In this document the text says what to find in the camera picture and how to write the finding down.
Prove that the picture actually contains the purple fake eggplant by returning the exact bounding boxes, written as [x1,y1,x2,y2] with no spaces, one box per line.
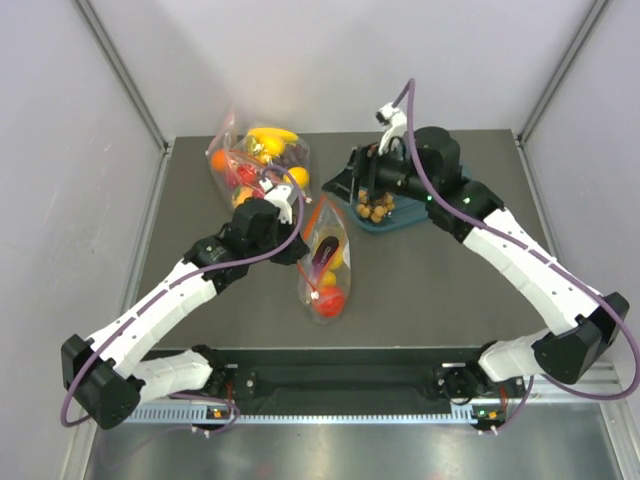
[312,235,341,274]

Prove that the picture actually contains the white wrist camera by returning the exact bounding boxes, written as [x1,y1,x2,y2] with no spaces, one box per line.
[259,179,297,224]
[375,102,408,155]

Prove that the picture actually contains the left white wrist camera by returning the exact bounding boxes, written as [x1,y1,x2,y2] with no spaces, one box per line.
[259,179,297,224]

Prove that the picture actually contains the fake peach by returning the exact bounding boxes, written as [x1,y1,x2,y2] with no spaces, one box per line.
[231,186,254,209]

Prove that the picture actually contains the fake red apple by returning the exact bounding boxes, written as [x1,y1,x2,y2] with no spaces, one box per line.
[235,164,258,186]

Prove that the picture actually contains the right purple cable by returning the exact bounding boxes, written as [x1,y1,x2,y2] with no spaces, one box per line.
[392,78,640,401]

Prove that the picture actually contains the grey cable duct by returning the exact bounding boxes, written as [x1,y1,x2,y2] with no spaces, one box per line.
[124,402,506,426]

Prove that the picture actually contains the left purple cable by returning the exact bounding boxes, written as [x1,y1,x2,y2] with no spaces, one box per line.
[59,166,305,430]

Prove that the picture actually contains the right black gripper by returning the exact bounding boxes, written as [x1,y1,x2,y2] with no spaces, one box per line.
[322,137,435,207]

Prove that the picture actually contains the yellow fake lemon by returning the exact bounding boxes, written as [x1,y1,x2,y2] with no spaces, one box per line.
[328,246,344,271]

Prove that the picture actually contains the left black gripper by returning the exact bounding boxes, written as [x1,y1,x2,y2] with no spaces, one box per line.
[247,212,309,266]

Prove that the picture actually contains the red fake tomato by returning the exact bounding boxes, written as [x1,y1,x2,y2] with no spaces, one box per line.
[312,285,346,318]

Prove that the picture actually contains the far fake lemon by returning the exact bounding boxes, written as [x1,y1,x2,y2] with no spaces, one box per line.
[288,166,310,189]

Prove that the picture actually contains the fake orange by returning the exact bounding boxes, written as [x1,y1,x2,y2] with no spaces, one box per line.
[210,149,227,173]

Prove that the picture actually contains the fake purple grapes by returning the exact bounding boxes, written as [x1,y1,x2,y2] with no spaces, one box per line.
[273,143,309,169]

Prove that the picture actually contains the purple cable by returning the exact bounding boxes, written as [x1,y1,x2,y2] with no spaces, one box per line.
[392,78,640,401]
[59,166,305,430]

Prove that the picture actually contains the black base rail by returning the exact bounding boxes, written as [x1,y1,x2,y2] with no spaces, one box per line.
[169,344,539,416]

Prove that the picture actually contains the brown fake longan bunch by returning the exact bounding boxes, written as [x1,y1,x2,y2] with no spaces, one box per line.
[355,190,395,224]

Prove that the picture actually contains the fake yellow banana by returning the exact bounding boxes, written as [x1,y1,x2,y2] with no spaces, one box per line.
[248,126,299,143]

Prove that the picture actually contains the clear zip bag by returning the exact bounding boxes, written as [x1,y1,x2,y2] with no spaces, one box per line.
[205,110,313,209]
[297,195,352,324]

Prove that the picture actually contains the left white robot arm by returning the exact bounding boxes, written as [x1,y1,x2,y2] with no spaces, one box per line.
[60,188,309,430]

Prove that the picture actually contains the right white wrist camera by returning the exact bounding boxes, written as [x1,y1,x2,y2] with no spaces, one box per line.
[375,102,408,155]

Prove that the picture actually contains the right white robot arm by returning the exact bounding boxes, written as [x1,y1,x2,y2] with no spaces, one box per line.
[322,127,630,396]

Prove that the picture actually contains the teal plastic bin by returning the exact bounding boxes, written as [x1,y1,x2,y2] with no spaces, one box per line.
[341,147,469,233]

